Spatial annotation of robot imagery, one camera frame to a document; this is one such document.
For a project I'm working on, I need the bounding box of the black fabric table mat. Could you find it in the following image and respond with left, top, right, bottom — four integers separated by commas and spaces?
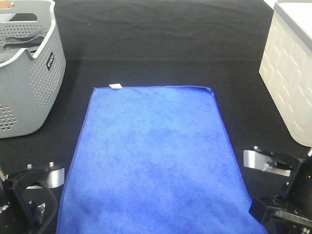
0, 0, 312, 234

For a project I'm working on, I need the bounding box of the grey perforated laundry basket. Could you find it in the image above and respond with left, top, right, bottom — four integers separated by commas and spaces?
0, 0, 66, 138

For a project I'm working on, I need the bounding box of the blue microfibre towel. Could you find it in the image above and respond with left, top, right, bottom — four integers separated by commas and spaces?
57, 86, 266, 234

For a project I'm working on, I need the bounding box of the white plastic storage box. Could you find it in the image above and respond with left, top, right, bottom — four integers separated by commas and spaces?
259, 0, 312, 147

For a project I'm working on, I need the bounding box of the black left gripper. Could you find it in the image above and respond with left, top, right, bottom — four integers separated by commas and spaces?
0, 170, 59, 234

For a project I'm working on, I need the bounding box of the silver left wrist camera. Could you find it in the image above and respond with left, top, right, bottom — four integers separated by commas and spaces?
27, 161, 65, 189

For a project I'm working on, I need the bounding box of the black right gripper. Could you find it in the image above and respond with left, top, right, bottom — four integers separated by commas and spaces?
249, 158, 312, 234

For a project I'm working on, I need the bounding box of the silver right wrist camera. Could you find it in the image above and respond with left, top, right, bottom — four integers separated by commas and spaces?
243, 146, 300, 177

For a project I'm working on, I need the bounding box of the grey towel in basket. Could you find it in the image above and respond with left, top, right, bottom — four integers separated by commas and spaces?
0, 30, 45, 63

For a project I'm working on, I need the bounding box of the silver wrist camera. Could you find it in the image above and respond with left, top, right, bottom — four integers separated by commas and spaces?
243, 146, 300, 177
27, 161, 65, 189

